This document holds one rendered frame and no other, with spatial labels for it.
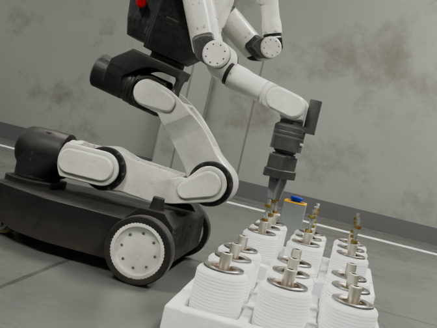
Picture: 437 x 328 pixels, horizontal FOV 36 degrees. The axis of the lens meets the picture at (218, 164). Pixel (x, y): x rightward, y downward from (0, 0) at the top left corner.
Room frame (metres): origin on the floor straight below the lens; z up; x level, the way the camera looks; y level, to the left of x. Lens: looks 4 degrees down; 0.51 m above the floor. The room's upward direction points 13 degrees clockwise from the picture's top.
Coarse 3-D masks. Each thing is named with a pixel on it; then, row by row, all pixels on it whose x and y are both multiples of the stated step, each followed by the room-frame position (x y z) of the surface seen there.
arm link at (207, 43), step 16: (192, 0) 1.90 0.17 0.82; (208, 0) 1.91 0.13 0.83; (192, 16) 1.90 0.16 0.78; (208, 16) 1.90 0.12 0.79; (192, 32) 1.91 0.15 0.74; (208, 32) 1.89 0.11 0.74; (192, 48) 1.92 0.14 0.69; (208, 48) 1.86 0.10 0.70; (224, 48) 1.85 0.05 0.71; (208, 64) 1.86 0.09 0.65; (224, 64) 1.86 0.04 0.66
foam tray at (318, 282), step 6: (282, 252) 1.94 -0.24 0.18; (324, 258) 1.99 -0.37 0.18; (324, 264) 1.89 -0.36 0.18; (258, 270) 1.67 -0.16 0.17; (264, 270) 1.67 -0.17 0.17; (324, 270) 1.80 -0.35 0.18; (258, 276) 1.67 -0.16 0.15; (264, 276) 1.67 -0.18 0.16; (318, 276) 1.71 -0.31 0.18; (324, 276) 1.73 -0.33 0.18; (366, 276) 1.86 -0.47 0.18; (318, 282) 1.64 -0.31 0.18; (372, 282) 1.79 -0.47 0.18; (318, 288) 1.64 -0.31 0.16; (372, 288) 1.70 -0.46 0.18; (318, 294) 1.64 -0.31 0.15; (372, 294) 1.63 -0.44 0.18
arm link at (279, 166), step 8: (272, 136) 1.85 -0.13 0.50; (280, 136) 1.83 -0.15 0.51; (288, 136) 1.82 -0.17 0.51; (272, 144) 1.84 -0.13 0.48; (280, 144) 1.82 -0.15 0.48; (288, 144) 1.82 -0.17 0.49; (296, 144) 1.83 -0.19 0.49; (272, 152) 1.86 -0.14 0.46; (280, 152) 1.84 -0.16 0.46; (288, 152) 1.83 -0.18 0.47; (296, 152) 1.83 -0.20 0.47; (272, 160) 1.83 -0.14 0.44; (280, 160) 1.82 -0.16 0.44; (288, 160) 1.84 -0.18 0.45; (296, 160) 1.88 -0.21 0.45; (264, 168) 1.84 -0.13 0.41; (272, 168) 1.82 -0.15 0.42; (280, 168) 1.82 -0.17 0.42; (288, 168) 1.85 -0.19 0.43; (272, 176) 1.81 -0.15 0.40; (280, 176) 1.81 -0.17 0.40; (288, 176) 1.85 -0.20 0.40
